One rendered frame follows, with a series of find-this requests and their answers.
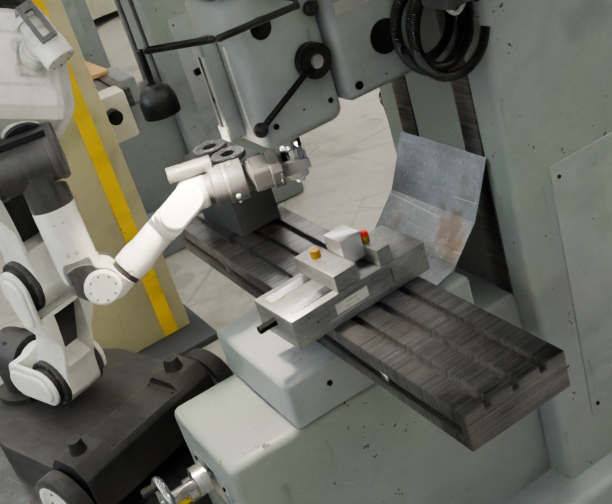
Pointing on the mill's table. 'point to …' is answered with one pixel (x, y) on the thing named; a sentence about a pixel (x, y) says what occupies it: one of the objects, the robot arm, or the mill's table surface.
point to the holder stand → (264, 205)
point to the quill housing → (268, 66)
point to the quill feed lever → (305, 61)
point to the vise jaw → (328, 269)
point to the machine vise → (381, 279)
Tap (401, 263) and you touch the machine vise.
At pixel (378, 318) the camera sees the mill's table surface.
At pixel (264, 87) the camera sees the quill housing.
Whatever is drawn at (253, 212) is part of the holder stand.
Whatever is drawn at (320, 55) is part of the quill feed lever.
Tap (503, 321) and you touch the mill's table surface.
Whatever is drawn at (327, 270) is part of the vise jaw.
